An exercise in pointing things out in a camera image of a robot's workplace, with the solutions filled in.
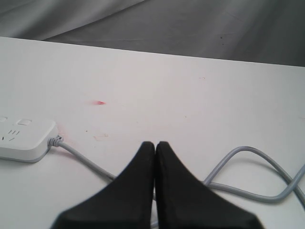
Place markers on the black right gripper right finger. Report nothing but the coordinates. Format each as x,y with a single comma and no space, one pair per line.
183,202

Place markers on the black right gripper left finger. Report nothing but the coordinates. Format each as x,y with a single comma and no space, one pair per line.
125,203

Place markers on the white five-outlet power strip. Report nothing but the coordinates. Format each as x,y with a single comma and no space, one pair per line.
25,139

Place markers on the grey backdrop cloth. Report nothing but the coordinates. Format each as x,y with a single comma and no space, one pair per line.
268,31

